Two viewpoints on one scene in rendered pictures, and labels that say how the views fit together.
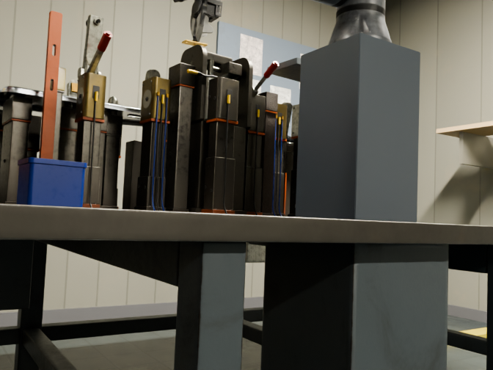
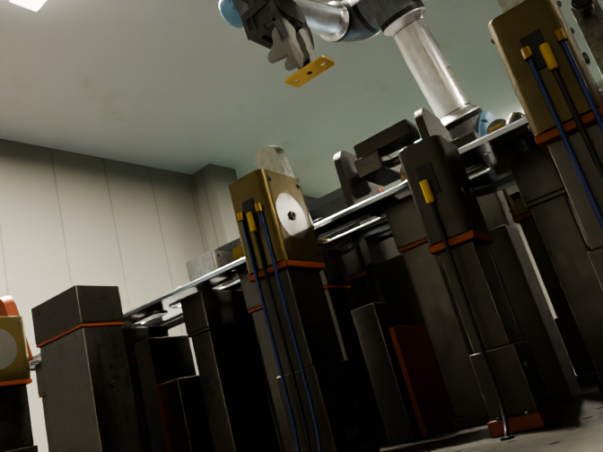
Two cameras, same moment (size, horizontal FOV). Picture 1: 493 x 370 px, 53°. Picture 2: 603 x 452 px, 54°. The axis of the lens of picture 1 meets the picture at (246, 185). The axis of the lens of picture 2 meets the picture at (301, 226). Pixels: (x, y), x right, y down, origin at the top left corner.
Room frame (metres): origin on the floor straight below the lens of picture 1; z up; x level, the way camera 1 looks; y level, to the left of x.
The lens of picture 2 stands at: (2.06, 0.96, 0.77)
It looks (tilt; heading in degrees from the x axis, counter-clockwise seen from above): 17 degrees up; 248
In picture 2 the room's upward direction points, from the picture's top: 16 degrees counter-clockwise
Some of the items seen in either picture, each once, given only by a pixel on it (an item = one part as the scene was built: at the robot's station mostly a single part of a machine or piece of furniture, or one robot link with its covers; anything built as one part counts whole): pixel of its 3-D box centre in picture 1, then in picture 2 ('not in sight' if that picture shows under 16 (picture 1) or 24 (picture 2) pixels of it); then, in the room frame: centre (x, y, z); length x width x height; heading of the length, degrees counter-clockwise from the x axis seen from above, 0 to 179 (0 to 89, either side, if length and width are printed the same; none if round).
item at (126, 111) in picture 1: (209, 130); (299, 250); (1.74, 0.14, 1.00); 1.38 x 0.22 x 0.02; 127
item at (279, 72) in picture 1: (323, 77); (292, 227); (1.59, -0.24, 1.16); 0.37 x 0.14 x 0.02; 127
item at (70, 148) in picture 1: (61, 157); not in sight; (1.43, 0.53, 0.84); 0.07 x 0.04 x 0.29; 127
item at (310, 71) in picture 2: (194, 42); (309, 69); (1.66, 0.20, 1.28); 0.08 x 0.04 x 0.01; 122
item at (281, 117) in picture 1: (272, 161); not in sight; (1.67, -0.08, 0.89); 0.12 x 0.08 x 0.38; 37
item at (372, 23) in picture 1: (359, 33); not in sight; (1.18, -0.26, 1.15); 0.15 x 0.15 x 0.10
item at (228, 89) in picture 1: (224, 147); not in sight; (1.38, 0.07, 0.89); 0.09 x 0.08 x 0.38; 37
